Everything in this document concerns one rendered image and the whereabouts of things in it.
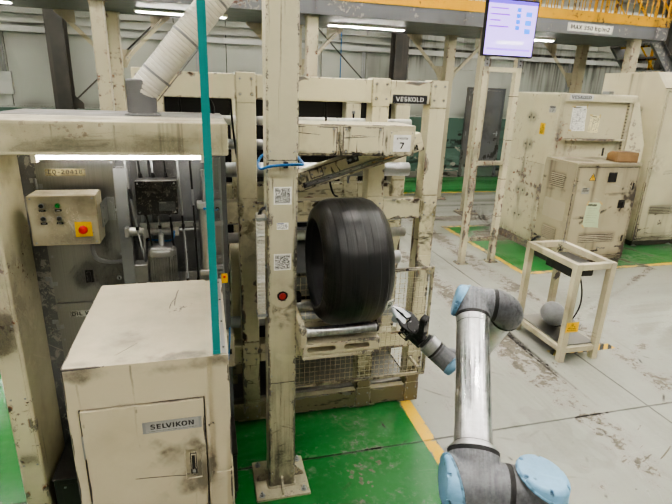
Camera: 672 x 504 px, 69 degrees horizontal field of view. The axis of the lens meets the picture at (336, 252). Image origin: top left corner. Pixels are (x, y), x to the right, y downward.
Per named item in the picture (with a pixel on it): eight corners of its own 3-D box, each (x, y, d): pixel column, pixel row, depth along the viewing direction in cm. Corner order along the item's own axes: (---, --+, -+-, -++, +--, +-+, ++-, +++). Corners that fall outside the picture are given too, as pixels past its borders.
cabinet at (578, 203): (559, 268, 586) (579, 163, 547) (529, 253, 639) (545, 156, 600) (621, 264, 609) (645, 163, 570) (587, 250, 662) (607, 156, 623)
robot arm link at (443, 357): (446, 375, 217) (450, 379, 207) (425, 355, 218) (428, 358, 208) (460, 359, 217) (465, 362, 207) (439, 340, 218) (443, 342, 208)
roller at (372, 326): (304, 330, 216) (302, 326, 221) (304, 339, 217) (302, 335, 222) (379, 323, 225) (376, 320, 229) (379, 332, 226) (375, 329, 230)
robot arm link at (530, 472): (565, 548, 133) (583, 497, 127) (501, 536, 134) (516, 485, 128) (549, 503, 147) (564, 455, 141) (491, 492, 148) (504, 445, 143)
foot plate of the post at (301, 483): (257, 503, 240) (256, 496, 239) (251, 464, 265) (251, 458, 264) (310, 494, 247) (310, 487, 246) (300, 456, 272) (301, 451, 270)
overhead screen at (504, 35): (481, 55, 511) (488, -4, 494) (479, 55, 516) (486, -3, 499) (531, 58, 526) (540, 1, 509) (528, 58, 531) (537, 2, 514)
